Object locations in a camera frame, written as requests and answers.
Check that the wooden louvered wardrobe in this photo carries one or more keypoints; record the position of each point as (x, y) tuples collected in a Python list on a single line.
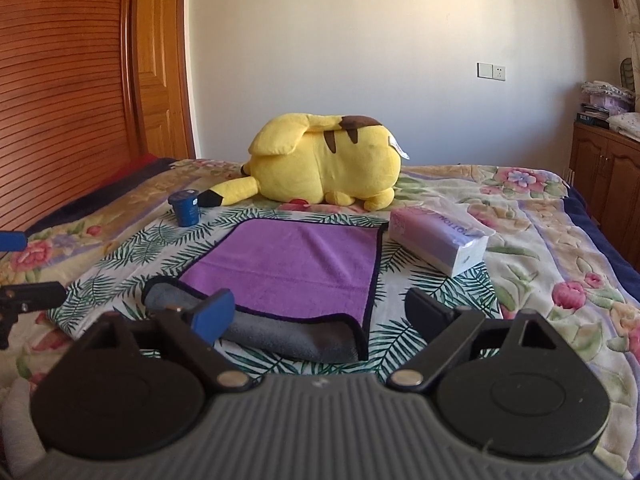
[(67, 102)]

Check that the brown wooden cabinet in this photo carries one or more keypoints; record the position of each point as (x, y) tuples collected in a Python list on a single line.
[(606, 173)]

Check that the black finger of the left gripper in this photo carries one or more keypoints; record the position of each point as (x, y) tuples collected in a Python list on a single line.
[(25, 298)]

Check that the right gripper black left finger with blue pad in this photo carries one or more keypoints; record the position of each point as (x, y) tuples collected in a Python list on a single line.
[(194, 322)]

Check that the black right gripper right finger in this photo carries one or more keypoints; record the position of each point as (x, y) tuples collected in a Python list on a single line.
[(449, 335)]

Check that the yellow Pikachu plush toy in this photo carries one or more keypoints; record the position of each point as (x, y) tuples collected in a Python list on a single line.
[(334, 159)]

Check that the wooden door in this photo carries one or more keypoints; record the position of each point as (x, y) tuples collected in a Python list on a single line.
[(160, 67)]

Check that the stack of folded linens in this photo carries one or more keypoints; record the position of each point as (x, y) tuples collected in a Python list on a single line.
[(609, 107)]

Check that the purple and grey towel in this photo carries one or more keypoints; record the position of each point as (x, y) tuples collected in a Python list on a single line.
[(302, 289)]

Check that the white wall switch socket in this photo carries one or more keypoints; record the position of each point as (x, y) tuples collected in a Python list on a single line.
[(490, 71)]

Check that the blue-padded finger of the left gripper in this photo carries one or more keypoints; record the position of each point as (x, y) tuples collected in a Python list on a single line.
[(12, 241)]

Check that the purple tissue pack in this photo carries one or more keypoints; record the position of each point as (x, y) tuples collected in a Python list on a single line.
[(449, 239)]

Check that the small blue jar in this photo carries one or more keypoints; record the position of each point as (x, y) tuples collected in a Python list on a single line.
[(184, 204)]

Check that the palm leaf patterned cloth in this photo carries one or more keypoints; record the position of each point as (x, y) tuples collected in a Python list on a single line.
[(117, 281)]

